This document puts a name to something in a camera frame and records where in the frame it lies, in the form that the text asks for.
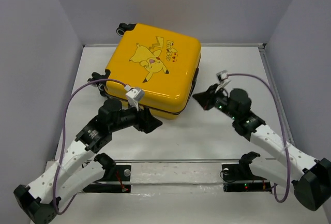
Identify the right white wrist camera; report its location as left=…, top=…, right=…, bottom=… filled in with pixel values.
left=216, top=70, right=231, bottom=88

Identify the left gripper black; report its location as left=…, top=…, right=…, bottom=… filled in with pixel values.
left=110, top=98, right=162, bottom=133

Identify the yellow hard-shell suitcase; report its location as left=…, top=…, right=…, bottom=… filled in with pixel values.
left=88, top=23, right=201, bottom=120

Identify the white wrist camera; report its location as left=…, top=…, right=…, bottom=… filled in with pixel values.
left=124, top=85, right=145, bottom=110
left=216, top=70, right=231, bottom=88

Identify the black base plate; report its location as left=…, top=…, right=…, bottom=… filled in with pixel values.
left=82, top=163, right=131, bottom=193
left=220, top=163, right=273, bottom=193

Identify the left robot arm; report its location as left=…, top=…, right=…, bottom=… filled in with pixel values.
left=13, top=99, right=162, bottom=223

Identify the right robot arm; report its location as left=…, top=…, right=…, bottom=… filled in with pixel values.
left=193, top=84, right=330, bottom=211

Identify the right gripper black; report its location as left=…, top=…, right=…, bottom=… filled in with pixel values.
left=192, top=83, right=238, bottom=120

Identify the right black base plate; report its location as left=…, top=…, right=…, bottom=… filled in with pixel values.
left=220, top=163, right=273, bottom=193

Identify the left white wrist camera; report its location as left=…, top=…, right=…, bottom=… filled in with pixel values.
left=124, top=85, right=145, bottom=110

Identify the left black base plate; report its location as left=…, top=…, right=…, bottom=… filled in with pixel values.
left=82, top=163, right=131, bottom=193

